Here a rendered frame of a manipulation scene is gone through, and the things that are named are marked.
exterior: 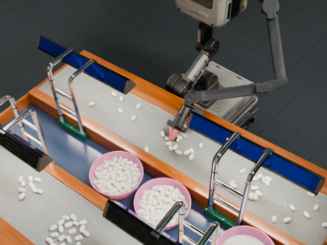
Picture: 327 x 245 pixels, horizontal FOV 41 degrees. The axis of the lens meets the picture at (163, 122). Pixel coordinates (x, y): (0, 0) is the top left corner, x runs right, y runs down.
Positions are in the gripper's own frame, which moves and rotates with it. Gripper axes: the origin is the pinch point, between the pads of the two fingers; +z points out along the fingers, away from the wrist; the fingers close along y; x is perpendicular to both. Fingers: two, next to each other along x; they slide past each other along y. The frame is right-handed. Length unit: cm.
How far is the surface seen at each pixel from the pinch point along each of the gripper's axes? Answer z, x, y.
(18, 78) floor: 30, 78, -182
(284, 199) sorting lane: -2, 4, 64
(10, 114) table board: 31, -17, -87
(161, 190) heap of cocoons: 21.2, -15.5, 14.4
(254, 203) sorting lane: 5, -2, 53
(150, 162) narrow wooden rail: 13.2, -11.4, 1.0
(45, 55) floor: 4, 100, -187
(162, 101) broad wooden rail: -14.8, 12.9, -20.1
